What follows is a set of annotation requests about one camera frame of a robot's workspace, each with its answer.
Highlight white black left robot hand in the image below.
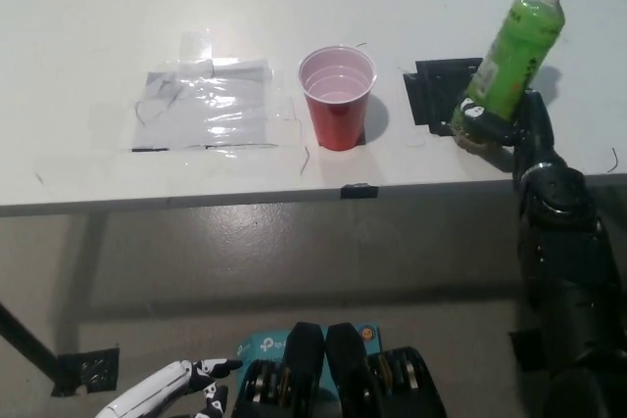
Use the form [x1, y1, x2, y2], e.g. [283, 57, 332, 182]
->
[95, 357, 244, 418]

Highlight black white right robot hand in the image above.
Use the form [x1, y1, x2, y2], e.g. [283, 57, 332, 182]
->
[458, 88, 565, 179]

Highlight green tea plastic bottle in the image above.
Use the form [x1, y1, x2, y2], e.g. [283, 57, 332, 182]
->
[450, 0, 573, 153]

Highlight black tape patch on desk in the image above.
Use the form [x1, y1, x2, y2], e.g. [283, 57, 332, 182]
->
[402, 56, 487, 137]

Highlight red plastic cup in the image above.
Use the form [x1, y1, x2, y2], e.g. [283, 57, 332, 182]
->
[297, 44, 379, 151]

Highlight teal router box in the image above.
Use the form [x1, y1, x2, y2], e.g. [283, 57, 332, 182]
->
[234, 323, 383, 402]

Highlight black table leg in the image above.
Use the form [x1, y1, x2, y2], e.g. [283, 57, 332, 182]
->
[0, 301, 61, 376]

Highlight small black tape strip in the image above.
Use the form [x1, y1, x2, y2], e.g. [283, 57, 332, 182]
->
[340, 182, 379, 201]

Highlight clear plastic taped sheet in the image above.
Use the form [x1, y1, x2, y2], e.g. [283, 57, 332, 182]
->
[129, 58, 278, 152]

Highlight clear tape strip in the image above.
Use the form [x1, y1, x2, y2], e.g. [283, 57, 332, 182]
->
[179, 29, 216, 63]

